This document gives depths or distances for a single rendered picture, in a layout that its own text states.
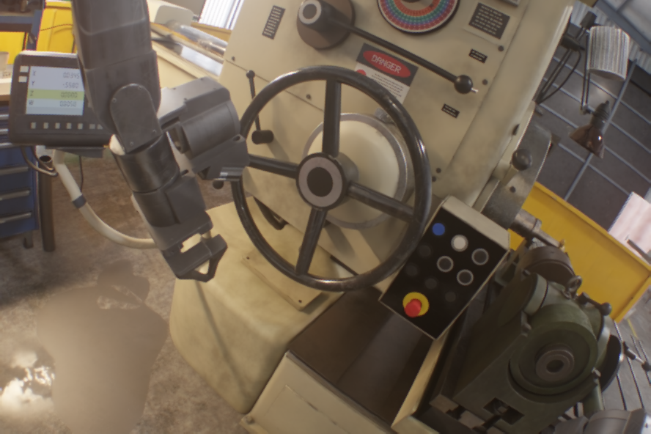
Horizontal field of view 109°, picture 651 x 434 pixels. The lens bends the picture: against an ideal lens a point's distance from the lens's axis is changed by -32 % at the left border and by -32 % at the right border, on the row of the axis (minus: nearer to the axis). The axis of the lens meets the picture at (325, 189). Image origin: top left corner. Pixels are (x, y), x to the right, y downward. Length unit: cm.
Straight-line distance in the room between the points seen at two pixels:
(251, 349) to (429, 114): 100
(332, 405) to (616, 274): 292
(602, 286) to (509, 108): 301
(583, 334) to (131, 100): 76
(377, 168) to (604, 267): 306
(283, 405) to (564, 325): 103
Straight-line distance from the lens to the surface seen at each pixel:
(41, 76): 94
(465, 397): 80
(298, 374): 122
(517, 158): 64
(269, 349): 123
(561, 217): 325
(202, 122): 33
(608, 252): 346
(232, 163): 38
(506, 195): 82
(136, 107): 28
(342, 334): 131
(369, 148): 62
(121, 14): 27
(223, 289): 129
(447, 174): 71
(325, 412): 128
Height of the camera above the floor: 152
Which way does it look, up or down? 24 degrees down
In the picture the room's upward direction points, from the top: 25 degrees clockwise
